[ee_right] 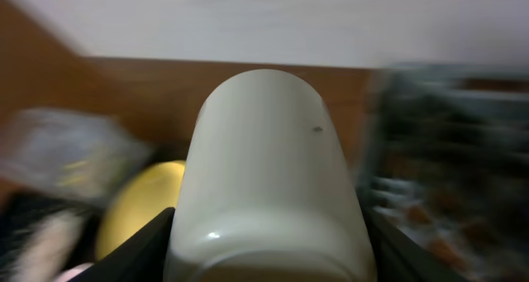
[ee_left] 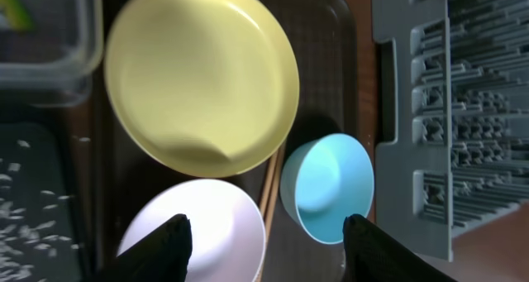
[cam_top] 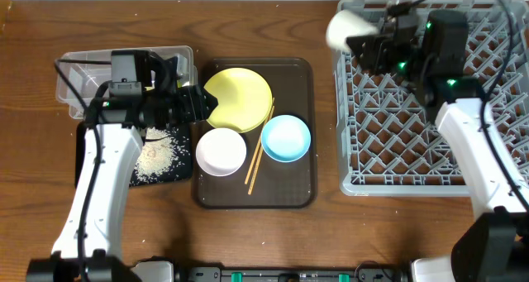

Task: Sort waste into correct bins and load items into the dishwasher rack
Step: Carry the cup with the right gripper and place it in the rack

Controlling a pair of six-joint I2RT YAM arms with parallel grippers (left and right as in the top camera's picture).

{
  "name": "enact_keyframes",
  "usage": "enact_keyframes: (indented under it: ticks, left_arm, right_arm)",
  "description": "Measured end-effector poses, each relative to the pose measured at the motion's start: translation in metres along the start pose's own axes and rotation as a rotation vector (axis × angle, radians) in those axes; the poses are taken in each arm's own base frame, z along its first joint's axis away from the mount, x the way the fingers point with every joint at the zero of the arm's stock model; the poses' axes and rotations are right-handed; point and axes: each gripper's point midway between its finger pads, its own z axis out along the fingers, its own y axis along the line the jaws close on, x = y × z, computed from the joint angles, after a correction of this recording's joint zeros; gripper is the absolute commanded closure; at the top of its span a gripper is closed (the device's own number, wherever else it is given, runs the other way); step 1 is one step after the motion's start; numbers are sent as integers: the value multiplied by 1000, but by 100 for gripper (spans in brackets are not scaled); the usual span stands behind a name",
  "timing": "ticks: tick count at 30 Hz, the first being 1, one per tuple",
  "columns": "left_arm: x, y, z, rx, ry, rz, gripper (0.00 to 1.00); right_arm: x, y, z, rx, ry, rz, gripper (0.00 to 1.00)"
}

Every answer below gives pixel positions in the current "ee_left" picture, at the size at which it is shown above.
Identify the clear plastic bin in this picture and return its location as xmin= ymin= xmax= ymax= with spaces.
xmin=1 ymin=0 xmax=103 ymax=107

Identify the wooden chopstick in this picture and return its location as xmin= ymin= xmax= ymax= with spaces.
xmin=259 ymin=150 xmax=280 ymax=217
xmin=262 ymin=142 xmax=286 ymax=260

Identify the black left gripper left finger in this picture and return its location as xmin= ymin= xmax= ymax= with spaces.
xmin=93 ymin=214 xmax=193 ymax=282

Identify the clump of cooked rice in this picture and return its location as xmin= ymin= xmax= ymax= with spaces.
xmin=1 ymin=137 xmax=84 ymax=282

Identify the yellow plate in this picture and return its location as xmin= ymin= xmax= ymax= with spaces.
xmin=104 ymin=0 xmax=300 ymax=178

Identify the grey dishwasher rack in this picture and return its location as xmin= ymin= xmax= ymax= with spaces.
xmin=372 ymin=0 xmax=528 ymax=260

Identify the yellow snack wrapper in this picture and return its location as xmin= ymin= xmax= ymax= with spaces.
xmin=1 ymin=0 xmax=35 ymax=31

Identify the black waste tray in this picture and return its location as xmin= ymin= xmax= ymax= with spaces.
xmin=1 ymin=103 xmax=90 ymax=282

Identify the pink white bowl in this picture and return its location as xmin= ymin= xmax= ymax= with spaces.
xmin=117 ymin=179 xmax=266 ymax=282

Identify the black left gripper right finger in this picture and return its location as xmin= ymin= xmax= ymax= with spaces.
xmin=342 ymin=214 xmax=455 ymax=282

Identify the light blue bowl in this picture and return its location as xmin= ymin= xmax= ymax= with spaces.
xmin=279 ymin=133 xmax=374 ymax=245

